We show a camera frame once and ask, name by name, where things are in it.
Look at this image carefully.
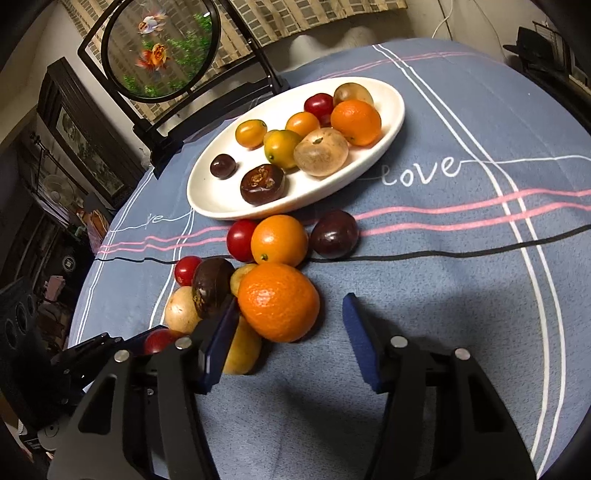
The medium smooth orange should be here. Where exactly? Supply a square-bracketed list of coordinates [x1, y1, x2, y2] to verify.
[250, 214, 309, 268]

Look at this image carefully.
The black hat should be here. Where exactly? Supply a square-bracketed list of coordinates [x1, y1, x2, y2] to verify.
[503, 26, 561, 72]

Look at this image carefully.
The blue-grey striped tablecloth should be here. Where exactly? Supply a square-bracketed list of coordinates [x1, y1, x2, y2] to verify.
[67, 39, 591, 480]

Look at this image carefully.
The pale tan round fruit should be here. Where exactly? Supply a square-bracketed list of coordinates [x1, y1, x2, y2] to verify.
[221, 315, 263, 376]
[163, 286, 202, 335]

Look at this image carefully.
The black box white logo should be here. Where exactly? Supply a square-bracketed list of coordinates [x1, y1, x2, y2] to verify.
[55, 244, 93, 287]

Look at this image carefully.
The orange patterned bag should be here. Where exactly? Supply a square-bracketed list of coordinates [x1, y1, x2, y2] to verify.
[85, 210, 112, 252]

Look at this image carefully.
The large dimpled orange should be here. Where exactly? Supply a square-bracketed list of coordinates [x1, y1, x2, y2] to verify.
[237, 262, 321, 343]

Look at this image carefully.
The orange mandarin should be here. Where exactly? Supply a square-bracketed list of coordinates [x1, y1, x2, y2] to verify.
[331, 99, 383, 147]

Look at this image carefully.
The round dark brown mangosteen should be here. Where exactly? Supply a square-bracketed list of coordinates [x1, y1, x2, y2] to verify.
[239, 163, 286, 206]

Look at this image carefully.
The small yellow fruit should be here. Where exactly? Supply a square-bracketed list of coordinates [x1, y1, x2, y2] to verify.
[229, 263, 258, 298]

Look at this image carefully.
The white oval plate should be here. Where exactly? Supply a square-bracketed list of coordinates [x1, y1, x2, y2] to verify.
[186, 76, 406, 220]

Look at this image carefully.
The heart-shaped dark brown mangosteen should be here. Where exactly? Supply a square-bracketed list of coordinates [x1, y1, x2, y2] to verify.
[191, 257, 236, 320]

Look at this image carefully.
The tan round fruit dark stem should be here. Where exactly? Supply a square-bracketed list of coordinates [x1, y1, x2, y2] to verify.
[333, 82, 375, 108]

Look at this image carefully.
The white cushion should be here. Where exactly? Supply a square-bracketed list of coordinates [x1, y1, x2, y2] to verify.
[288, 25, 377, 63]

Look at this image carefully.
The beige checked curtain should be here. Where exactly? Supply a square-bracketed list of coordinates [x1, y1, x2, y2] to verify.
[60, 0, 409, 121]

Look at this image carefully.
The small orange kumquat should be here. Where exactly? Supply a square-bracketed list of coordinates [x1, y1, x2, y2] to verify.
[235, 119, 268, 149]
[285, 111, 321, 138]

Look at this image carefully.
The small red plum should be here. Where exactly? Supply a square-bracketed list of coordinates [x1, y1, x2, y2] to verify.
[226, 219, 259, 263]
[303, 93, 335, 126]

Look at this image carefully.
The black speaker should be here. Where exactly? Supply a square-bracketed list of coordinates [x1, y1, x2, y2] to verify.
[0, 276, 54, 370]

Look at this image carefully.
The green-yellow citrus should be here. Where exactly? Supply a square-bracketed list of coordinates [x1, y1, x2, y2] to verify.
[263, 129, 304, 171]

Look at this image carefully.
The large tan spotted fruit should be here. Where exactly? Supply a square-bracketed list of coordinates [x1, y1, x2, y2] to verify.
[294, 127, 350, 178]

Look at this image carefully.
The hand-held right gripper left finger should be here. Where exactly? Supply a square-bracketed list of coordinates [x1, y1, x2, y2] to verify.
[46, 295, 241, 480]

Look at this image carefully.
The white power cable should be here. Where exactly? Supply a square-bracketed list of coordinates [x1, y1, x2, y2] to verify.
[431, 0, 455, 40]

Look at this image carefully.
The black desk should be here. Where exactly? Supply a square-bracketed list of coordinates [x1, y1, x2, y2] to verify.
[503, 44, 591, 125]

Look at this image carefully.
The dark framed painting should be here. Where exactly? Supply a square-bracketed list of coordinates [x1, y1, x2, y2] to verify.
[37, 58, 148, 208]

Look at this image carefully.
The large red plum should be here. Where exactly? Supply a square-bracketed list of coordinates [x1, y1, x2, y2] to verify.
[143, 329, 185, 356]

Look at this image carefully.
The round goldfish table screen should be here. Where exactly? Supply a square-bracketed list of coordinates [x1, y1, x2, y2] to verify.
[77, 0, 291, 181]

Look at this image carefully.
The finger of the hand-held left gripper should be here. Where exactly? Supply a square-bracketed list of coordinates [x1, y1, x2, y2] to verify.
[55, 364, 109, 402]
[50, 325, 169, 368]

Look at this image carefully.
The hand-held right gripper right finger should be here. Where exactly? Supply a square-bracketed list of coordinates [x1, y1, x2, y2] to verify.
[342, 292, 539, 480]

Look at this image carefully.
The small red cherry tomato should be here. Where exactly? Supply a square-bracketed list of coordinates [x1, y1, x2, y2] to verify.
[174, 256, 202, 287]

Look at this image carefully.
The dark purple plum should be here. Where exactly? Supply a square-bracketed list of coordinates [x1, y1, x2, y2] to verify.
[309, 209, 360, 260]

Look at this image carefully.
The white electric fan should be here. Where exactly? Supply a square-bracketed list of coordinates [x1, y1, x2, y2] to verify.
[39, 173, 77, 208]

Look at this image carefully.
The small dark purple fruit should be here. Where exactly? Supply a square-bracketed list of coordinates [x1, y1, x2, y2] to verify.
[209, 154, 238, 180]

